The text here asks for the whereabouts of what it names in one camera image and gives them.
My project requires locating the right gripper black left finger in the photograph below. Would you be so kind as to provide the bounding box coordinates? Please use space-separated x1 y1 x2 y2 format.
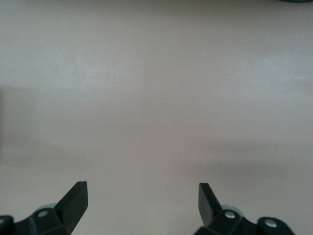
0 181 88 235

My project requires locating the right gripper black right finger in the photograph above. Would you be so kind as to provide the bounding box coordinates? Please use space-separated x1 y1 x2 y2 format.
194 182 294 235

